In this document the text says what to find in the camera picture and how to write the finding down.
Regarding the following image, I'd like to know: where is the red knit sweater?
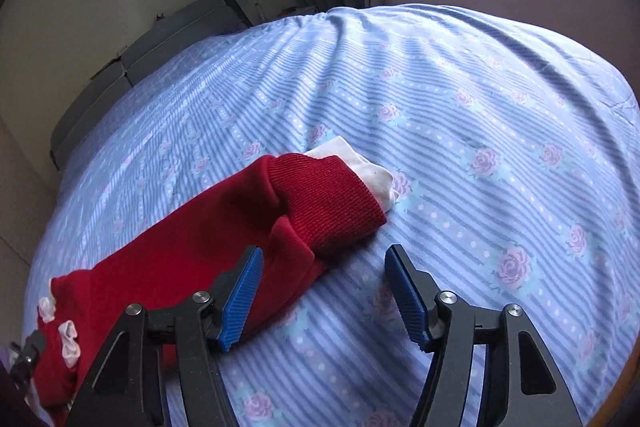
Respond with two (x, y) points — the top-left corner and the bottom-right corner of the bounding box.
(22, 152), (388, 413)

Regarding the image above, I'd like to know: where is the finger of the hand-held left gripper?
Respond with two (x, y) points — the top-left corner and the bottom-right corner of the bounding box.
(9, 329), (48, 389)

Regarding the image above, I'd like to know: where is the blue floral striped blanket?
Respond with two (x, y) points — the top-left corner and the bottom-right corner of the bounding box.
(22, 4), (640, 427)

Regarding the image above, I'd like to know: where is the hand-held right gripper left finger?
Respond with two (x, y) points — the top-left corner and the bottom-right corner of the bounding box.
(70, 245), (265, 427)

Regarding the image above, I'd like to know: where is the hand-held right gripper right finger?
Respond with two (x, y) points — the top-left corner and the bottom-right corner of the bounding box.
(384, 244), (583, 427)

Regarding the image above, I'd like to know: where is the white garment sleeve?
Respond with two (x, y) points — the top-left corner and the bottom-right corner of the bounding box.
(305, 135), (396, 212)

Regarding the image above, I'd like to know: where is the wooden bed frame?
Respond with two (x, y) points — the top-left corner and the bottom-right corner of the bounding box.
(587, 377), (640, 427)

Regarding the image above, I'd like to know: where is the grey upholstered headboard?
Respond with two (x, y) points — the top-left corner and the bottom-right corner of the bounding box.
(48, 0), (253, 170)

